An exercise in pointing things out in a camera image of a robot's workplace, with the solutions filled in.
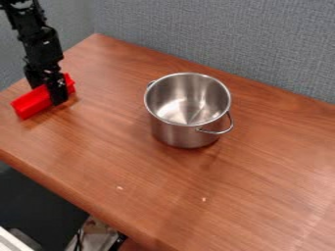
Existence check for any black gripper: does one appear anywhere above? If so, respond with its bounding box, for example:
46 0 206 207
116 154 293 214
0 0 68 106

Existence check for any red rectangular block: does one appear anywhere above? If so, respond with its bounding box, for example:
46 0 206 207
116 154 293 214
10 73 74 120

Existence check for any stainless steel pot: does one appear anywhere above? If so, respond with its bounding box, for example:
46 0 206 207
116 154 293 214
144 73 234 149

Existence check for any white object at corner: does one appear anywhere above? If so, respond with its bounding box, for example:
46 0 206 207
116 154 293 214
0 226 33 251

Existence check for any grey table leg bracket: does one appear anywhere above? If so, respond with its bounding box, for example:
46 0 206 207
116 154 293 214
65 217 126 251

